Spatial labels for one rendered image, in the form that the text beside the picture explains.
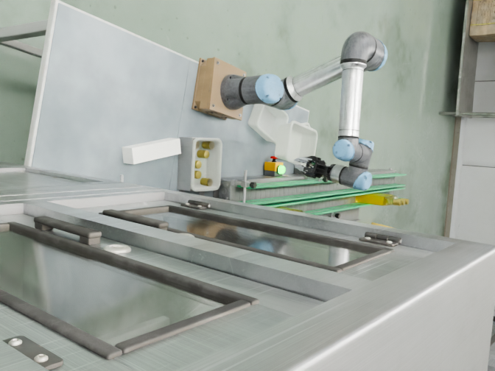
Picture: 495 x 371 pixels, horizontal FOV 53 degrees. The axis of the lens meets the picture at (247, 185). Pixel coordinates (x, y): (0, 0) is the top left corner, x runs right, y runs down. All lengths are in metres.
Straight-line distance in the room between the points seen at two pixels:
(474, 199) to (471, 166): 0.48
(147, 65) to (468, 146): 6.38
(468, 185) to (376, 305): 7.46
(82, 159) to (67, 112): 0.17
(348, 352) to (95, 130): 1.56
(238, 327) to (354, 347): 0.10
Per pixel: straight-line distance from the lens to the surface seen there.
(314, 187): 2.76
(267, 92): 2.04
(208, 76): 2.14
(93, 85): 1.86
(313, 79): 2.10
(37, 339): 0.43
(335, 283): 0.52
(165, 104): 2.06
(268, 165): 2.55
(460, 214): 7.98
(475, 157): 7.88
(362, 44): 1.91
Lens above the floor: 2.29
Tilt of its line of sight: 38 degrees down
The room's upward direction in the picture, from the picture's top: 98 degrees clockwise
